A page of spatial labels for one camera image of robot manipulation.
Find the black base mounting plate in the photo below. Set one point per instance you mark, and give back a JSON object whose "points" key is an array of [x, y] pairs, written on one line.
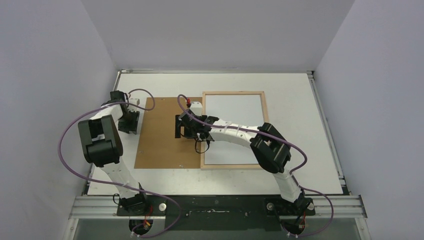
{"points": [[217, 213]]}

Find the aluminium front rail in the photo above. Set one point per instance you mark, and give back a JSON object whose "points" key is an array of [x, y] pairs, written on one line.
{"points": [[103, 207]]}

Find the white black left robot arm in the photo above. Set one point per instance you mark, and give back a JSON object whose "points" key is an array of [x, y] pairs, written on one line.
{"points": [[102, 147]]}

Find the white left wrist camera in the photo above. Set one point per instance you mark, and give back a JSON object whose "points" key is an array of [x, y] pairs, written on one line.
{"points": [[133, 102]]}

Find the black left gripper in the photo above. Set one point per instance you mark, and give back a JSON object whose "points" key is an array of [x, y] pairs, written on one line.
{"points": [[131, 127]]}

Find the brown backing board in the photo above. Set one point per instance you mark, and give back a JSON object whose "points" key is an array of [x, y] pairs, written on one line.
{"points": [[158, 148]]}

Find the printed colour photo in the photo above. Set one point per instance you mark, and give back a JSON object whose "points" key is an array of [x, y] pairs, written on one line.
{"points": [[239, 109]]}

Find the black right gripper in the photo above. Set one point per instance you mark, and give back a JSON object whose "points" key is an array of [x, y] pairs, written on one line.
{"points": [[184, 126]]}

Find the light wooden picture frame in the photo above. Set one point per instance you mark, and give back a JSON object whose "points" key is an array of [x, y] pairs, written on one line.
{"points": [[204, 148]]}

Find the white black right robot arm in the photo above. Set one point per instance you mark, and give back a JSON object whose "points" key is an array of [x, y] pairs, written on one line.
{"points": [[267, 145]]}

